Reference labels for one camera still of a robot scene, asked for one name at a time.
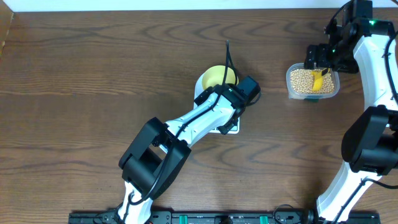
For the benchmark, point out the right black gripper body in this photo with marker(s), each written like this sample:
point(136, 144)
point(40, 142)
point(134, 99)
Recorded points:
point(337, 57)

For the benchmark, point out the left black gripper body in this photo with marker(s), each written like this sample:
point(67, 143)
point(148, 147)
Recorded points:
point(225, 129)

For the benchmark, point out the yellow measuring scoop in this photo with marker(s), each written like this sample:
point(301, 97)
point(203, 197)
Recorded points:
point(318, 78)

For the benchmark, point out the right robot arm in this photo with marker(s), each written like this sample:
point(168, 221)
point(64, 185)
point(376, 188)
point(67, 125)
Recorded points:
point(365, 45)

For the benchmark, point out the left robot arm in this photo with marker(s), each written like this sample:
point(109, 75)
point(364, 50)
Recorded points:
point(158, 152)

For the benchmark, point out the pale yellow bowl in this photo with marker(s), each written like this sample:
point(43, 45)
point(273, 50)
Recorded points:
point(215, 75)

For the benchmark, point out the white digital kitchen scale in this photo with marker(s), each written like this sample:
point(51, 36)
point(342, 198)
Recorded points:
point(199, 90)

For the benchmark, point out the soybeans pile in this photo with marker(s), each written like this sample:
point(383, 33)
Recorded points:
point(302, 82)

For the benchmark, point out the clear plastic container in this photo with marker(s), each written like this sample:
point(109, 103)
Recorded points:
point(306, 96)

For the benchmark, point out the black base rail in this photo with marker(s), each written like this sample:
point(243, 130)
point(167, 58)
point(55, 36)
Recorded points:
point(167, 217)

